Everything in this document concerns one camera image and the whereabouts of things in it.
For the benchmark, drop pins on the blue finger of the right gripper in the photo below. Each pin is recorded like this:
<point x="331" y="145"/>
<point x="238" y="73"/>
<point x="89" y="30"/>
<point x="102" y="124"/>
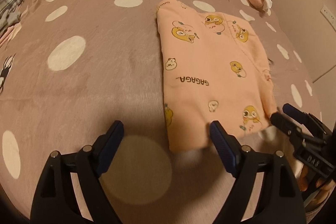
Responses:
<point x="293" y="113"/>
<point x="283" y="124"/>

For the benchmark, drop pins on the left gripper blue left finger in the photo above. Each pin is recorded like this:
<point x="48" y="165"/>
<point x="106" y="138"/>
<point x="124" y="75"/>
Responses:
<point x="109" y="146"/>

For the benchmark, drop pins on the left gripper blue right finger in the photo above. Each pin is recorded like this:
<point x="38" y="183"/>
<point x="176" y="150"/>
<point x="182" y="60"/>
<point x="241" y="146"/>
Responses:
<point x="227" y="147"/>

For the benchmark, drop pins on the peach duck-print garment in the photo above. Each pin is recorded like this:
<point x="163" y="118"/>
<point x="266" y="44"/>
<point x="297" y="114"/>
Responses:
<point x="215" y="68"/>

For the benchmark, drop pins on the plaid clothes pile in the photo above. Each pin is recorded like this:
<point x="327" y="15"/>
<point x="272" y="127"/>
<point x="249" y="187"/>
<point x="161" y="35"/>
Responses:
<point x="10" y="16"/>

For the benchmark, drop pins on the right hand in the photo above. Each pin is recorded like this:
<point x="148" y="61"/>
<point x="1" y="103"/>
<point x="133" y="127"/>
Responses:
<point x="321" y="183"/>

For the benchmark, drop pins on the brown polka-dot bed blanket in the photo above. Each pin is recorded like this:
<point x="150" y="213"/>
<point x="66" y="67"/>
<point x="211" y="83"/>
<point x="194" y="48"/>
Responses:
<point x="73" y="67"/>

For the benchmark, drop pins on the white wall power strip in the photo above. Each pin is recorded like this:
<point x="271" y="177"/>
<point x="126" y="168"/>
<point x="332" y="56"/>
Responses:
<point x="329" y="16"/>

